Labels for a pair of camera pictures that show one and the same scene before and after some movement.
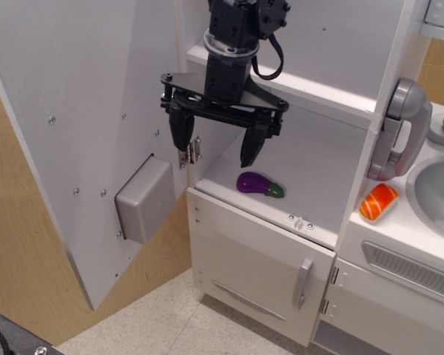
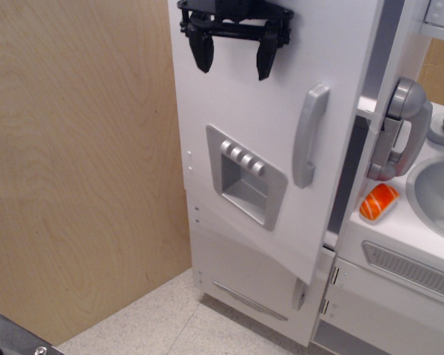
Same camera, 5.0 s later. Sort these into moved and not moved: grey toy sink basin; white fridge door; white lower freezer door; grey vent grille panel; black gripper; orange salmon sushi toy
Moved: black gripper; white fridge door
Not moved: white lower freezer door; grey vent grille panel; grey toy sink basin; orange salmon sushi toy
